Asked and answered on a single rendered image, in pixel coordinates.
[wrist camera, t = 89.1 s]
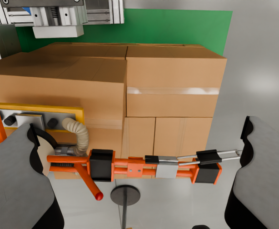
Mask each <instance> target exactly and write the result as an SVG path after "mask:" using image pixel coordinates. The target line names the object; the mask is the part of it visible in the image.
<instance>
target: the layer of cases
mask: <svg viewBox="0 0 279 229"><path fill-rule="evenodd" d="M30 53H38V54H50V55H67V56H80V57H92V58H104V59H116V60H127V80H126V99H125V123H124V133H123V143H122V154H121V158H122V159H128V157H142V158H143V159H145V155H154V156H175V157H176V159H177V157H180V156H187V155H195V154H196V152H197V151H204V150H205V147H206V144H207V140H208V136H209V131H210V127H211V123H212V119H213V116H214V111H215V107H216V103H217V99H218V95H219V90H220V87H221V82H222V78H223V75H224V70H225V66H226V62H227V58H225V57H223V56H221V55H219V54H217V53H215V52H213V51H210V50H209V49H207V48H205V47H153V46H128V47H127V46H95V45H47V46H45V47H42V48H39V49H37V50H34V51H31V52H30ZM193 158H197V157H192V158H184V159H177V160H178V161H185V162H192V159H193ZM53 172H54V176H55V179H82V178H81V176H78V175H76V174H73V173H72V172H55V171H53ZM151 178H152V179H156V178H155V175H142V177H127V174H114V179H151Z"/></svg>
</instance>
